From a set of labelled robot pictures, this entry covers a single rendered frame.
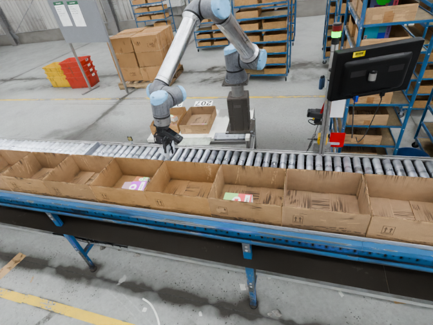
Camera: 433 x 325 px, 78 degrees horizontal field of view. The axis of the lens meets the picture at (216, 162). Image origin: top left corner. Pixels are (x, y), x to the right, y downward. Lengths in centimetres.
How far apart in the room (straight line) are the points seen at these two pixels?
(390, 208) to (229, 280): 131
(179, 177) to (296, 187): 76
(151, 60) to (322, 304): 522
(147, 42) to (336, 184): 499
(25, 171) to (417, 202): 263
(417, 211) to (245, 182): 91
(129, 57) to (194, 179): 477
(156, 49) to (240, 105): 378
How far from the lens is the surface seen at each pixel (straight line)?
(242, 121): 243
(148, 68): 612
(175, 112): 297
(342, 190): 167
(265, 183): 166
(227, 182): 172
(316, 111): 205
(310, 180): 161
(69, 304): 273
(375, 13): 232
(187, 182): 180
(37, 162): 259
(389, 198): 174
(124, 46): 626
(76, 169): 231
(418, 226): 147
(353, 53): 174
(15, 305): 303
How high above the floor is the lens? 205
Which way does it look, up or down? 37 degrees down
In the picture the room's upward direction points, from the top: 10 degrees counter-clockwise
